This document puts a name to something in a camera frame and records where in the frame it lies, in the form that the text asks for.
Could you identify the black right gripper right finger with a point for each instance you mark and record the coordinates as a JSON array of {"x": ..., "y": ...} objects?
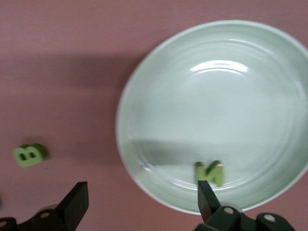
[{"x": 228, "y": 219}]

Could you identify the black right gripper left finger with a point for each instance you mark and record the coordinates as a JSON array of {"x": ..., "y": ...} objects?
[{"x": 60, "y": 216}]

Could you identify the green foam letter N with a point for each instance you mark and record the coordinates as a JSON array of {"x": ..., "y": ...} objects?
[{"x": 216, "y": 176}]

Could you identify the green foam letter B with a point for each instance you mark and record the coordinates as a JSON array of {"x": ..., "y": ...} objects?
[{"x": 30, "y": 156}]

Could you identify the light green plate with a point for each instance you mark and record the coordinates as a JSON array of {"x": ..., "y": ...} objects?
[{"x": 216, "y": 108}]

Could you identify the brown table cover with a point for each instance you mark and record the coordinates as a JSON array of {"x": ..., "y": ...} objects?
[{"x": 60, "y": 72}]

